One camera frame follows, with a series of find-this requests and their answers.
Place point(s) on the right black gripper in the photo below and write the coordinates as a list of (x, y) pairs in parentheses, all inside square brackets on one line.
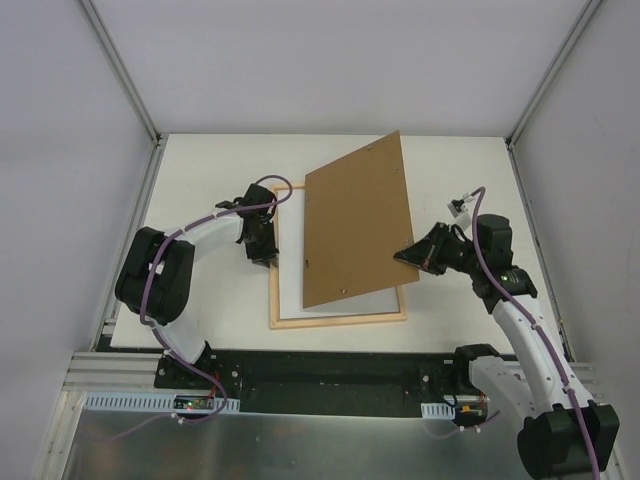
[(437, 250)]

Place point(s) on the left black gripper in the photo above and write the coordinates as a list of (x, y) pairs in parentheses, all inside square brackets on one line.
[(261, 248)]

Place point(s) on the landscape photo print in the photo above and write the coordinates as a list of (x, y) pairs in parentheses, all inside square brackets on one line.
[(290, 242)]

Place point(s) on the light wooden picture frame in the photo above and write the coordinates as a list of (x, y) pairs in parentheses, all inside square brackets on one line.
[(275, 324)]

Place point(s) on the brown backing board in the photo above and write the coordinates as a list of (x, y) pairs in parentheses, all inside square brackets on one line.
[(356, 218)]

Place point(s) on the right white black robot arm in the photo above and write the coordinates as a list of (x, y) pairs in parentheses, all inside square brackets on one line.
[(561, 429)]

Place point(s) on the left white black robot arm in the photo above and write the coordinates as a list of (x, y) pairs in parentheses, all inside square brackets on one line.
[(155, 280)]

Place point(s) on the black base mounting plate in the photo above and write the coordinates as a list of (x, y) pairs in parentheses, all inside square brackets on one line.
[(391, 385)]

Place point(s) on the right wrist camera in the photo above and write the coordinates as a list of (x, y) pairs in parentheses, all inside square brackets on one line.
[(460, 213)]

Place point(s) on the right aluminium corner post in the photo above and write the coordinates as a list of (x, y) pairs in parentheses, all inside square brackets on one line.
[(578, 29)]

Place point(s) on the aluminium corner post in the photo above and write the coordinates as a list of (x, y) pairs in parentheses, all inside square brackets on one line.
[(578, 29), (121, 73)]

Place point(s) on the left aluminium corner post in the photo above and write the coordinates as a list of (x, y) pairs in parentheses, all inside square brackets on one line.
[(121, 73)]

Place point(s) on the right white cable duct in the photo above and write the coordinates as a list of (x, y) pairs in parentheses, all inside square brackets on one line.
[(437, 411)]

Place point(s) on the white cable duct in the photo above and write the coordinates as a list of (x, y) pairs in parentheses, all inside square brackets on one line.
[(437, 411), (159, 403)]

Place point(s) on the aluminium front rail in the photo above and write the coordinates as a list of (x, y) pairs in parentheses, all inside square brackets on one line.
[(108, 371)]

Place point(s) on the left white cable duct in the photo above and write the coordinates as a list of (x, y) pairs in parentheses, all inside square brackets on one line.
[(159, 403)]

